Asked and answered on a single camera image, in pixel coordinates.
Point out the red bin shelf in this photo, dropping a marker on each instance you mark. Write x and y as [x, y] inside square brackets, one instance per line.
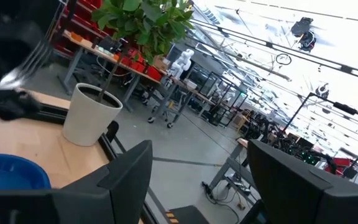
[79, 15]

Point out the tall black rig frame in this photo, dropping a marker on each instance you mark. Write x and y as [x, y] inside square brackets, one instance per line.
[343, 108]

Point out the rolling work table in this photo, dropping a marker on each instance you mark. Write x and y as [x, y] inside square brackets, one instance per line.
[197, 95]

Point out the white plant pot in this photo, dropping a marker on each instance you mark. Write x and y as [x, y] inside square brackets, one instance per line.
[85, 121]

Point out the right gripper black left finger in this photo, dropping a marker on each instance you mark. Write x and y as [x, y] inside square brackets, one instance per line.
[120, 193]

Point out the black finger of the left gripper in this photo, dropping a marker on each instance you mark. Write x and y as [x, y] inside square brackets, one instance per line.
[14, 104]
[2, 31]

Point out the blue plastic tray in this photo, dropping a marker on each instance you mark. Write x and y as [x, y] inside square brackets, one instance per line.
[8, 174]

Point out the black cage frame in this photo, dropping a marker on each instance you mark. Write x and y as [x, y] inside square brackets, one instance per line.
[228, 119]

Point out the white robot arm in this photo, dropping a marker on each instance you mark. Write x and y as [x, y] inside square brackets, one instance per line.
[182, 62]

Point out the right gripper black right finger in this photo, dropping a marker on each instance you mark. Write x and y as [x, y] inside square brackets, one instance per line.
[291, 193]

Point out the grey metal table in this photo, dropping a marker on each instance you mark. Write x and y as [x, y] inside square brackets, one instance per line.
[225, 165]

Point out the red plastic bin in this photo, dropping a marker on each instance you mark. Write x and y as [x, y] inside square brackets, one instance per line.
[153, 74]

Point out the long wooden workbench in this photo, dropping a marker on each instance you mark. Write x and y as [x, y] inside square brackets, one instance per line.
[82, 43]

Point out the green leafy plant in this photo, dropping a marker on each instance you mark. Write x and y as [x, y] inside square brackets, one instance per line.
[154, 21]

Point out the black hazard-striped floor mat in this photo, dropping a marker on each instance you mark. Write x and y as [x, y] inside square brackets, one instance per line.
[188, 216]

